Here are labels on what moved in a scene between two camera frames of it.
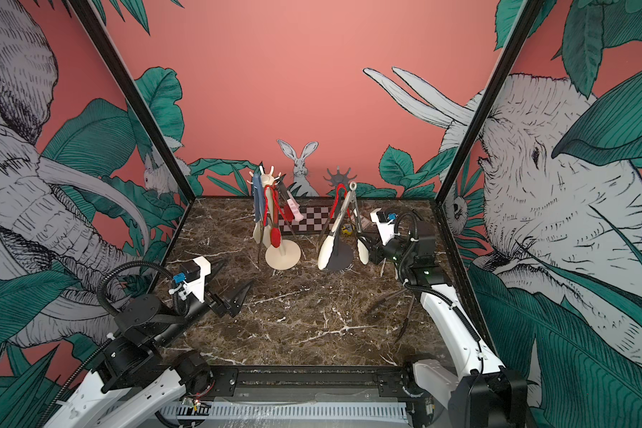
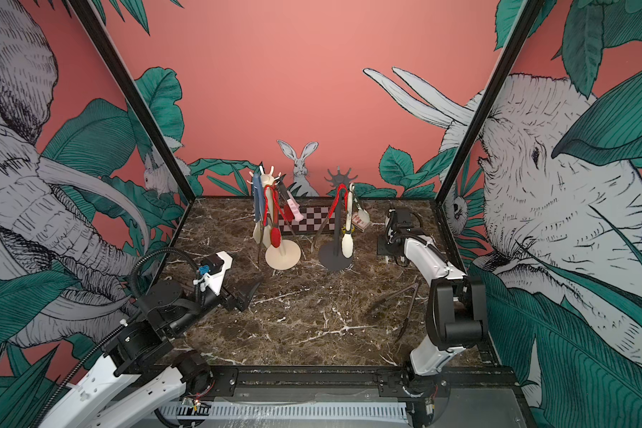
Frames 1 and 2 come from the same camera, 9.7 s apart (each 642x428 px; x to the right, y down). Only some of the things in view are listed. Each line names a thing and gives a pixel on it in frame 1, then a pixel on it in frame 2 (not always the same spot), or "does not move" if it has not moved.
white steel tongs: [362, 246] → [348, 242]
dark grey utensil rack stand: [342, 256] does not move
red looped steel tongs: [333, 209] does not move
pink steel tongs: [294, 207] does not move
